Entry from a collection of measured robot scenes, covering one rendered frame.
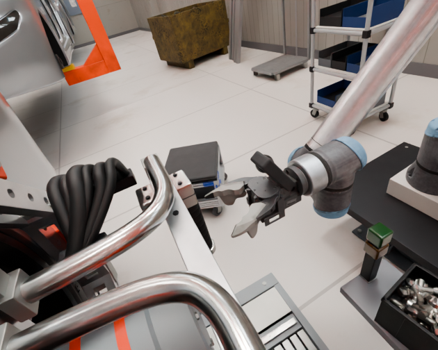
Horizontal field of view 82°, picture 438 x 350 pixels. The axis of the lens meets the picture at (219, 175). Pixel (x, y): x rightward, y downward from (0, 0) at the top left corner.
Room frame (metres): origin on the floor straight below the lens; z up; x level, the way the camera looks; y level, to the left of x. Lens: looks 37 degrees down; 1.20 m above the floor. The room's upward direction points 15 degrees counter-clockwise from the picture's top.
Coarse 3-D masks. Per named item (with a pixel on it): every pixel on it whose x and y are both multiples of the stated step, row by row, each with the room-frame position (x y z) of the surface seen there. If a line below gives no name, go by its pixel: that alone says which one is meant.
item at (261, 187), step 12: (288, 168) 0.44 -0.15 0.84; (252, 180) 0.43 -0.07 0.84; (264, 180) 0.42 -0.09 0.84; (300, 180) 0.40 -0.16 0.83; (252, 192) 0.40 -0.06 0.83; (264, 192) 0.38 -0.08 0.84; (276, 192) 0.37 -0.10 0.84; (288, 192) 0.40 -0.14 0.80; (300, 192) 0.40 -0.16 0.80; (276, 204) 0.38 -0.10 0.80; (288, 204) 0.40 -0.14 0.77; (264, 216) 0.37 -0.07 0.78
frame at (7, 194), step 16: (0, 192) 0.27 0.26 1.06; (16, 192) 0.29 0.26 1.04; (32, 192) 0.33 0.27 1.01; (0, 208) 0.26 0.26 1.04; (16, 208) 0.27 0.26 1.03; (32, 208) 0.30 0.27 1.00; (48, 208) 0.33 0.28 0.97; (0, 224) 0.29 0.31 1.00; (16, 224) 0.31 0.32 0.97; (32, 224) 0.34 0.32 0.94; (48, 224) 0.34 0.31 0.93; (48, 240) 0.34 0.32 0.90; (64, 240) 0.38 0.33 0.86; (96, 272) 0.35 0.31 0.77; (112, 272) 0.35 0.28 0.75; (96, 288) 0.33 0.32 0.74; (112, 288) 0.33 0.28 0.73
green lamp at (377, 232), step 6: (378, 222) 0.37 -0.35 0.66; (372, 228) 0.36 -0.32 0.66; (378, 228) 0.35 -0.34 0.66; (384, 228) 0.35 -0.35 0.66; (372, 234) 0.35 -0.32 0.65; (378, 234) 0.34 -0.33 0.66; (384, 234) 0.33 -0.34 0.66; (390, 234) 0.33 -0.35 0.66; (372, 240) 0.34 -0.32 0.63; (378, 240) 0.33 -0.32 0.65; (384, 240) 0.33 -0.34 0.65; (390, 240) 0.33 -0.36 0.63; (378, 246) 0.33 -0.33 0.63
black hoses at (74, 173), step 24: (72, 168) 0.30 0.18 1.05; (96, 168) 0.29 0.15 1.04; (120, 168) 0.34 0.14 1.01; (48, 192) 0.27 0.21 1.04; (72, 192) 0.26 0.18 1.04; (96, 192) 0.27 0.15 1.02; (72, 216) 0.24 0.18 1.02; (96, 216) 0.24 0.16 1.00; (72, 240) 0.22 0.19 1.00; (96, 240) 0.23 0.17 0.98
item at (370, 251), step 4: (364, 244) 0.36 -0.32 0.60; (368, 244) 0.35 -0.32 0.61; (388, 244) 0.33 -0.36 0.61; (364, 248) 0.36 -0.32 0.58; (368, 248) 0.35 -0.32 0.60; (372, 248) 0.34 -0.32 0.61; (376, 248) 0.33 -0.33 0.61; (380, 248) 0.33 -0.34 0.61; (384, 248) 0.33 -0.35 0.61; (388, 248) 0.33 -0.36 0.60; (368, 252) 0.34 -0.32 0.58; (372, 252) 0.34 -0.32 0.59; (376, 252) 0.33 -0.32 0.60; (380, 252) 0.32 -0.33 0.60; (384, 252) 0.33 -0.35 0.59; (372, 256) 0.33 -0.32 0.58; (376, 256) 0.32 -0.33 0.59; (380, 256) 0.33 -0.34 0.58
